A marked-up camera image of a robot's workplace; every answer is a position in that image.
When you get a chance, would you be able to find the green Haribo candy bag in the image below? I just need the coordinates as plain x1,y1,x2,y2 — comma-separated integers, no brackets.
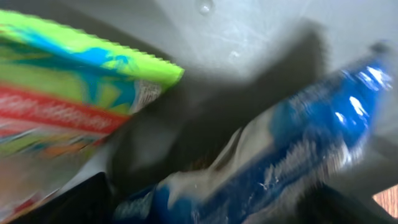
1,10,183,223

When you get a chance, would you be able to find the blue snack wrapper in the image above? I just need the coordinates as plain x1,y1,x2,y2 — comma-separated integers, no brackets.
113,44,391,223

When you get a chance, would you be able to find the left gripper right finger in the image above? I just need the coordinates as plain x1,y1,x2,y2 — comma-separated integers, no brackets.
295,184,395,224

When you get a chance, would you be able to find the grey plastic shopping basket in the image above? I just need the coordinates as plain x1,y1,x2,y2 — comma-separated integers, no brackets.
1,1,397,223

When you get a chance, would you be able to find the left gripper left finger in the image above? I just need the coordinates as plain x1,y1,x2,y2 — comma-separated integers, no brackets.
9,172,111,224

